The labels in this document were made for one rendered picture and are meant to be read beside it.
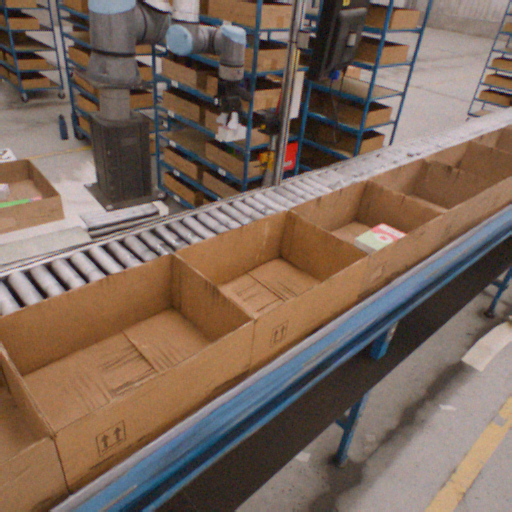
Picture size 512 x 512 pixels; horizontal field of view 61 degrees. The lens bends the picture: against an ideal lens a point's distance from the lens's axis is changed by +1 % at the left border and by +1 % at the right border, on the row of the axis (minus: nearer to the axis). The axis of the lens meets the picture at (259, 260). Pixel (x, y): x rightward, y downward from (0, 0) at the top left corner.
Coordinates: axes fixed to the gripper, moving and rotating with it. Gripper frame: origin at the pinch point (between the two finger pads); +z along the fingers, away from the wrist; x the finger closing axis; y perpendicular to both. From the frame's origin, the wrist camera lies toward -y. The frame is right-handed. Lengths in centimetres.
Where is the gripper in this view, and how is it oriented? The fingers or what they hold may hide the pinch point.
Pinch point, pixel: (232, 130)
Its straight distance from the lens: 184.0
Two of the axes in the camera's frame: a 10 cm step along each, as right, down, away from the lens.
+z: -1.0, 8.1, 5.7
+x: 6.8, 4.8, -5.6
